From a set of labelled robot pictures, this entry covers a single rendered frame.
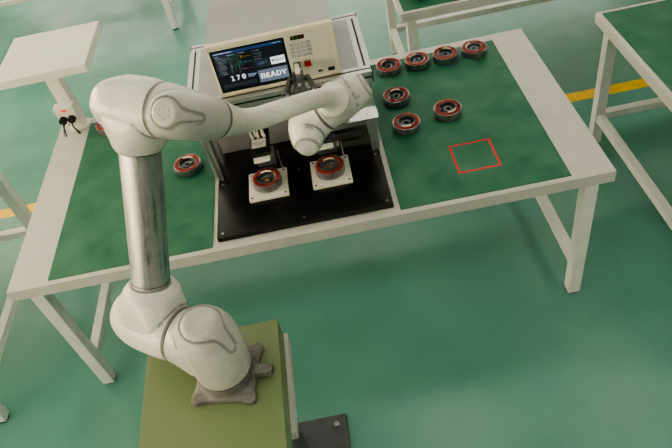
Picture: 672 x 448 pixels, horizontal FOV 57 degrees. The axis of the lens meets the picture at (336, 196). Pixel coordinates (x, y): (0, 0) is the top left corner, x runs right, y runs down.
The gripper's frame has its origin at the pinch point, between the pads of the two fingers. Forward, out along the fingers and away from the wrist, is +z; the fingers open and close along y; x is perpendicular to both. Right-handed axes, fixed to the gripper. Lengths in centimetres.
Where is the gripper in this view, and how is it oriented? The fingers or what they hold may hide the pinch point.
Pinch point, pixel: (297, 72)
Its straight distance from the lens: 218.8
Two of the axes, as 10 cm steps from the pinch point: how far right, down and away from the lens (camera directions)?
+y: 9.8, -2.0, -0.3
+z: -1.2, -6.8, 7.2
